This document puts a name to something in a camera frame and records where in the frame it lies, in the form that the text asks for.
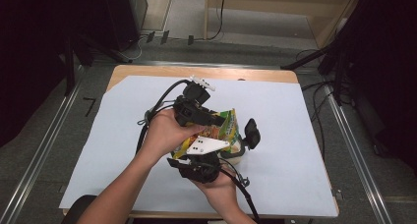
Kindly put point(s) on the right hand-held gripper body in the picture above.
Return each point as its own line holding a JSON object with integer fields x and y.
{"x": 200, "y": 170}

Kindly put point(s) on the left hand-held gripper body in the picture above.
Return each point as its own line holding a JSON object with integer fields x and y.
{"x": 190, "y": 114}

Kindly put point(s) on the yellow seasoning pouch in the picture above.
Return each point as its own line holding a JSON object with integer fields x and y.
{"x": 229, "y": 129}

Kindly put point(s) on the clear jar with black lid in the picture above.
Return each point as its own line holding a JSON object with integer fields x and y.
{"x": 252, "y": 132}

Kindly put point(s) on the person's right hand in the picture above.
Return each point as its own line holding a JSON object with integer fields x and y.
{"x": 221, "y": 189}

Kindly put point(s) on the person's left hand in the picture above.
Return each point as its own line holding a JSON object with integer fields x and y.
{"x": 162, "y": 135}

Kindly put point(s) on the wooden table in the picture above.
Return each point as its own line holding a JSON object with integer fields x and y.
{"x": 196, "y": 71}

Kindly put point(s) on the white table sheet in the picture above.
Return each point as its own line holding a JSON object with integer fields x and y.
{"x": 278, "y": 119}

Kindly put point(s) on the black stand leg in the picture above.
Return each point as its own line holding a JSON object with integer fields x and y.
{"x": 305, "y": 60}

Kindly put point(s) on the black rounded object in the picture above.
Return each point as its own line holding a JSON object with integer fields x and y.
{"x": 77, "y": 207}

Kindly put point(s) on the black cabinet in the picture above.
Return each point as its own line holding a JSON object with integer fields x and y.
{"x": 114, "y": 14}

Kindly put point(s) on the black curtain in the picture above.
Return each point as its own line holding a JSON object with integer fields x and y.
{"x": 387, "y": 53}
{"x": 26, "y": 53}

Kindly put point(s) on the black floor bracket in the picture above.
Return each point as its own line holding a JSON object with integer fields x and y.
{"x": 149, "y": 37}
{"x": 190, "y": 40}
{"x": 164, "y": 36}

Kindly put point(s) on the light wooden frame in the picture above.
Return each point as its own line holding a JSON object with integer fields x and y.
{"x": 262, "y": 6}

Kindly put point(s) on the black stand post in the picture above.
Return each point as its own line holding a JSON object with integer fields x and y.
{"x": 69, "y": 73}

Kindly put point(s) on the metal floor rail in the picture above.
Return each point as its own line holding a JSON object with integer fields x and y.
{"x": 357, "y": 152}
{"x": 44, "y": 152}

